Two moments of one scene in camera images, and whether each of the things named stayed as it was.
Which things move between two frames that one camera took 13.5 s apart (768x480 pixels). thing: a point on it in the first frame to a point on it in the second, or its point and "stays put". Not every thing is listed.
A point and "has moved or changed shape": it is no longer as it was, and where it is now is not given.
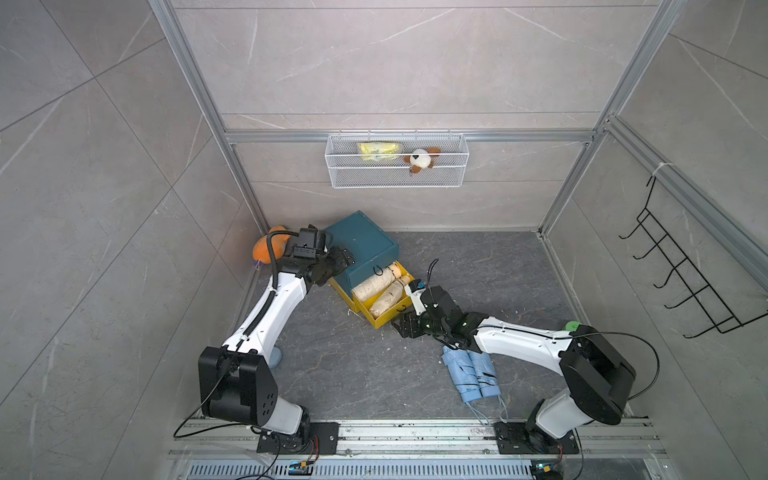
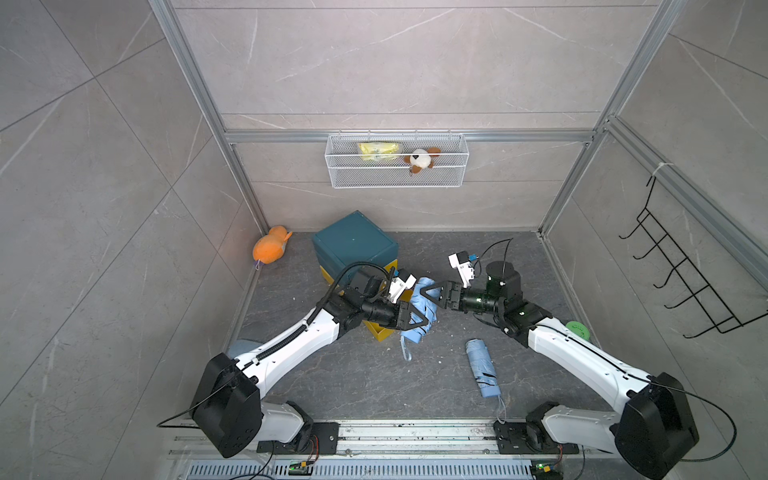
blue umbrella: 463,373 has moved or changed shape
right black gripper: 405,323 to 443,304
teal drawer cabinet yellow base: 375,285 stays put
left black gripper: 340,260 to 405,324
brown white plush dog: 422,160 stays put
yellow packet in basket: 378,148 stays put
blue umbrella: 485,373 stays put
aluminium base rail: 414,450 stays put
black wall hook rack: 713,306 stays put
